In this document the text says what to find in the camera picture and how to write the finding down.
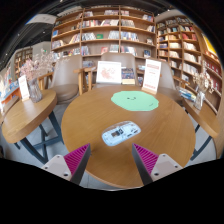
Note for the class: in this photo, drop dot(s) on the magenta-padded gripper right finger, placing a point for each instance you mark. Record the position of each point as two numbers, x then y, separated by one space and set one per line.
146 159

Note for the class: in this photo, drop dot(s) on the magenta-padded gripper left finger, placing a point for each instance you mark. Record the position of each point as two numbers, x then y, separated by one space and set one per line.
76 159

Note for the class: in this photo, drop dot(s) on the transparent computer mouse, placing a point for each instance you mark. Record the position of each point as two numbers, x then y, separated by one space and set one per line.
120 133

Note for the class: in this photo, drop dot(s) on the green round mouse pad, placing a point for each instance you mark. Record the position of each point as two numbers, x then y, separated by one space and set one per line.
135 100

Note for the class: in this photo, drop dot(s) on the round wooden side table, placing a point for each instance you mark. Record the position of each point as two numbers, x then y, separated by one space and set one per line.
26 116
203 116

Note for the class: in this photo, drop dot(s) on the colourful magazine stack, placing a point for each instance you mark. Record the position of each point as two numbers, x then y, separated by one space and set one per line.
187 94

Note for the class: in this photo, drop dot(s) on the glass vase with dried flowers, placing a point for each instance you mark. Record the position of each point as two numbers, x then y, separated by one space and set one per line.
34 91
199 100

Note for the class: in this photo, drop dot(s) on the brown armchair with wooden arms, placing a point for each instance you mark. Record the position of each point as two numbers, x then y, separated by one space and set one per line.
166 80
127 60
65 75

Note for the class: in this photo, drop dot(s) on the white sign on wooden base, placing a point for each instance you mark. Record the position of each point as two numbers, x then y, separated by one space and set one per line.
152 75

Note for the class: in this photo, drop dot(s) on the dark book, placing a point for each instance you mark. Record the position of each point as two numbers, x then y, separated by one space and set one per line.
128 75

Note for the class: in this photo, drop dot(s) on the small white table sign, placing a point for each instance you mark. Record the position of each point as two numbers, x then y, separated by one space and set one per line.
24 87

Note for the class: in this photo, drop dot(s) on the white framed picture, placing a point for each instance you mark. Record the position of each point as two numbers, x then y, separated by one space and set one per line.
108 72

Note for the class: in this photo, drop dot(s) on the small wooden bookshelf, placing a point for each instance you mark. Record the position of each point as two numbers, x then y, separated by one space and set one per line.
22 60

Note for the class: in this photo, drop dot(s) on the wooden bookshelf with books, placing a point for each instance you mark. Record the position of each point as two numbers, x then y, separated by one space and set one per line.
100 31
186 50

